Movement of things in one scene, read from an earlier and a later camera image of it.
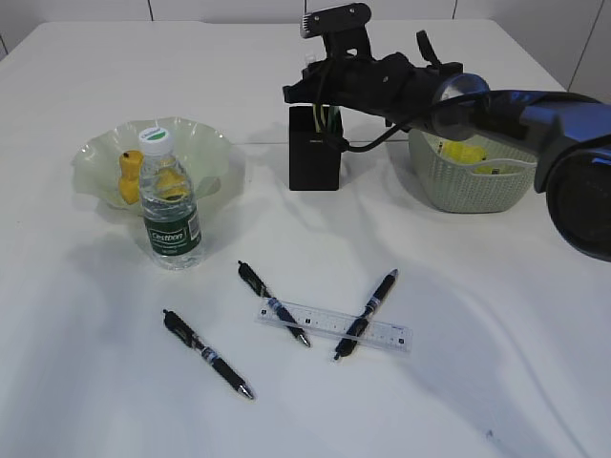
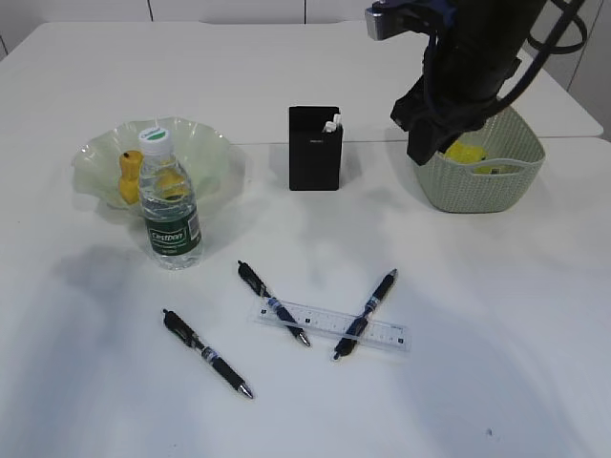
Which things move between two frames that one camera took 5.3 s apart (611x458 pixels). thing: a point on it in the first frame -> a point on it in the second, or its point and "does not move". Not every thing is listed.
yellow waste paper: x=462 y=151 does not move
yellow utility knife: x=323 y=125 -> x=329 y=127
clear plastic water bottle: x=172 y=219 does not move
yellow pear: x=130 y=163 does not move
